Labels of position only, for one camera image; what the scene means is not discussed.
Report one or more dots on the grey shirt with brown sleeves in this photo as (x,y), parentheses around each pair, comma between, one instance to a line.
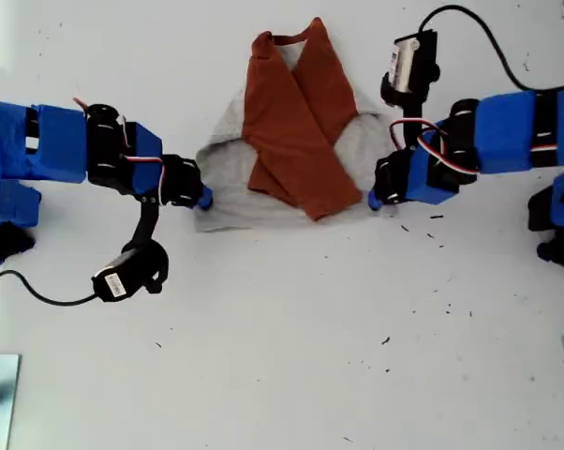
(291,140)

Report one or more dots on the black camera box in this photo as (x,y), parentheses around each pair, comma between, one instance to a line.
(123,276)
(411,65)

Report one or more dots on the black camera stalk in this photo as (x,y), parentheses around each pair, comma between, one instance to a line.
(146,220)
(412,124)

